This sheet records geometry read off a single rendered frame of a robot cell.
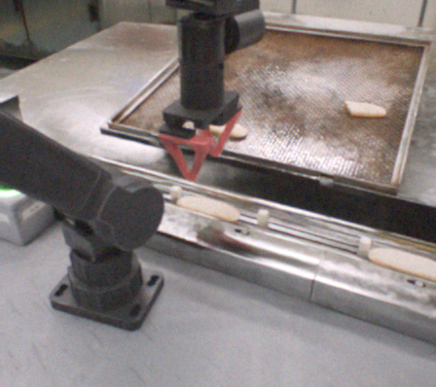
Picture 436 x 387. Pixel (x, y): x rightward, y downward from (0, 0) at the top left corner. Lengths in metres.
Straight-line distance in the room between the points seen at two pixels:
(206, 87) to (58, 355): 0.35
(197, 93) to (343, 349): 0.34
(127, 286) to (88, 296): 0.05
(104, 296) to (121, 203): 0.13
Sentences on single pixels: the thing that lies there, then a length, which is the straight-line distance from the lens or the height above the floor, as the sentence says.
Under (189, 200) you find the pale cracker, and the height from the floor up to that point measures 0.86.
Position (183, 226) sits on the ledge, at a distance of 0.62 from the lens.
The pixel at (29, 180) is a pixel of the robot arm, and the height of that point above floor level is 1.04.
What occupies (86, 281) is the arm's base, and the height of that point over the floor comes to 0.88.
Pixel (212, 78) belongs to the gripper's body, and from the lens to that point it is 0.55.
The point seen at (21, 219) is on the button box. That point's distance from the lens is 0.68.
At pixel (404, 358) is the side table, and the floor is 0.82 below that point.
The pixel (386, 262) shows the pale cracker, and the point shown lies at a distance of 0.61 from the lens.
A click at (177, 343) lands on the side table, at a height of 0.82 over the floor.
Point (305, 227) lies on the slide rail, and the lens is 0.64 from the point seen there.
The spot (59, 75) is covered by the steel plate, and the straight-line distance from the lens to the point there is 1.36.
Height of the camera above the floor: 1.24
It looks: 31 degrees down
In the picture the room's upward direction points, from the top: straight up
